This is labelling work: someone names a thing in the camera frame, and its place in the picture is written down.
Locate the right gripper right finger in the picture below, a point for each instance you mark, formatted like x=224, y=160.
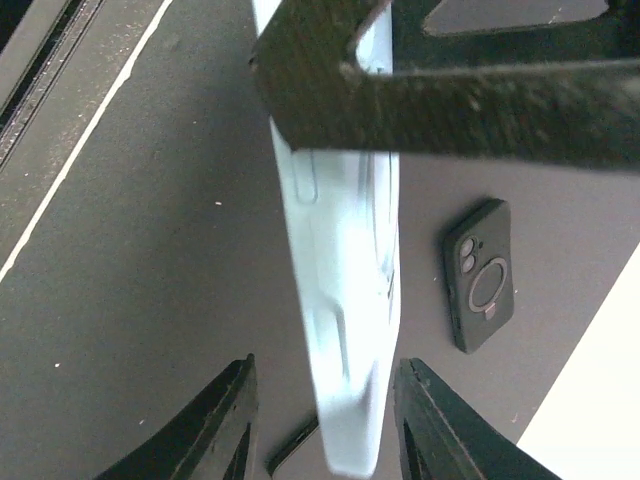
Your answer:
x=442, y=437

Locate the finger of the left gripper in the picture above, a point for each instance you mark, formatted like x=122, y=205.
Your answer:
x=563, y=94
x=515, y=20

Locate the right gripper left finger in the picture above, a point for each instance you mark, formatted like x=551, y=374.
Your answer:
x=213, y=437

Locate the black smartphone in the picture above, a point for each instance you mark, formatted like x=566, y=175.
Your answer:
x=291, y=444

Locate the light blue cased phone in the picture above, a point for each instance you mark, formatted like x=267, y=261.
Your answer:
x=345, y=280

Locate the black cased phone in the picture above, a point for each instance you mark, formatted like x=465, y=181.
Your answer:
x=478, y=271

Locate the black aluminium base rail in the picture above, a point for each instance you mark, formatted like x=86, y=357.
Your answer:
x=37, y=41

